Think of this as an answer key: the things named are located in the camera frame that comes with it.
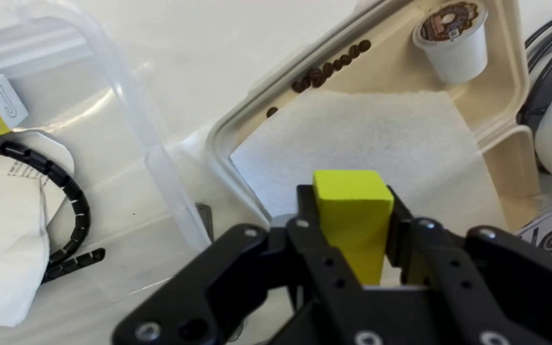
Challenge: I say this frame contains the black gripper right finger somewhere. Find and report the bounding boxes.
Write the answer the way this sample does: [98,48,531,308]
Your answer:
[383,186,552,345]

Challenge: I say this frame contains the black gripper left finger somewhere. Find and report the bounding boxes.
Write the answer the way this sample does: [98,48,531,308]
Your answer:
[111,182,387,345]

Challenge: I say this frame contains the yellow block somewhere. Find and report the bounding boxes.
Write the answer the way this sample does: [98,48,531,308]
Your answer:
[310,167,397,287]

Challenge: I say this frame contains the clear plastic lunch box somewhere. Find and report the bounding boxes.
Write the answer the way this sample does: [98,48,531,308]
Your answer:
[0,0,215,345]

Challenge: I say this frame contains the white napkin sheet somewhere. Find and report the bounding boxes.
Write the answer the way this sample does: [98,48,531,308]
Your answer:
[228,88,510,259]

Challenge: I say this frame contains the brown coffee grounds smear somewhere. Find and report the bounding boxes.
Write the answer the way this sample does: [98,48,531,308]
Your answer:
[264,38,374,121]

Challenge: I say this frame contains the white coffee pod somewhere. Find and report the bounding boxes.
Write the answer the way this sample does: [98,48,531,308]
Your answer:
[410,0,491,88]

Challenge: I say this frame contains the crumpled white paper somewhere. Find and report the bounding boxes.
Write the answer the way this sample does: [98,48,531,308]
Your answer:
[0,128,78,329]

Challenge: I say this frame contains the black spiral cable ring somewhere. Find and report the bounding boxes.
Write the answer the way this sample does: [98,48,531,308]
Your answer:
[0,136,107,285]

